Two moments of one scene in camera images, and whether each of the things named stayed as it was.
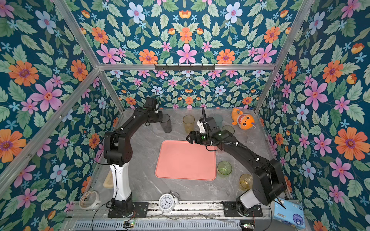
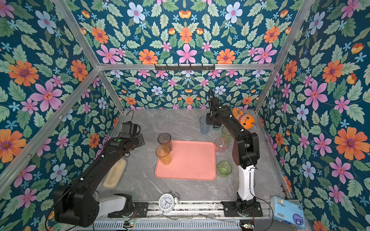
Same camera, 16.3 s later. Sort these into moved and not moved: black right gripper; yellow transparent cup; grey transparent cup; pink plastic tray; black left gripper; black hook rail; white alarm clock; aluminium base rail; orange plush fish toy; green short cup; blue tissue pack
Moved: black right gripper; grey transparent cup; yellow transparent cup; black left gripper
Not moved: black hook rail; blue tissue pack; aluminium base rail; orange plush fish toy; green short cup; pink plastic tray; white alarm clock
